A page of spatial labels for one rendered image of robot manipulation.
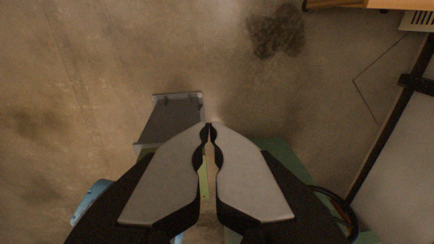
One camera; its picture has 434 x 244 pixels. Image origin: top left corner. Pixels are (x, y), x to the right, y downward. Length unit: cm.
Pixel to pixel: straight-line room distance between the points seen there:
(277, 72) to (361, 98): 83
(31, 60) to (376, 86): 253
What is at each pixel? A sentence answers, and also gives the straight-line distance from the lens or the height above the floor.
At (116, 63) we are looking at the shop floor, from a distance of 132.
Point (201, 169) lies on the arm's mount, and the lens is 78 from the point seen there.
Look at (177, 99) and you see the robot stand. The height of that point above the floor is 3.
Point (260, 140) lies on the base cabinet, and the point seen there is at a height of 3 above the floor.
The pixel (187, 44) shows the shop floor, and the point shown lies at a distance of 119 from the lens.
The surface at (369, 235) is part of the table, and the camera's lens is 122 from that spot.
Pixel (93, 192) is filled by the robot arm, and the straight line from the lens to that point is 63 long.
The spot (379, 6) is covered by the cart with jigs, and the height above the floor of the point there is 53.
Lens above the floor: 119
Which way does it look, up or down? 59 degrees down
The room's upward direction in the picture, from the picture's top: 168 degrees clockwise
